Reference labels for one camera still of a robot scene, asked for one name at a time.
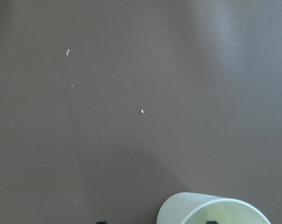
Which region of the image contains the cream white cup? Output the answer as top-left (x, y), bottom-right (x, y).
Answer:
top-left (156, 192), bottom-right (270, 224)

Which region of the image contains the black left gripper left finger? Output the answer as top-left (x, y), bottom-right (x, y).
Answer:
top-left (96, 221), bottom-right (107, 224)

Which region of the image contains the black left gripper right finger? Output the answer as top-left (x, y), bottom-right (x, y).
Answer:
top-left (206, 220), bottom-right (218, 224)

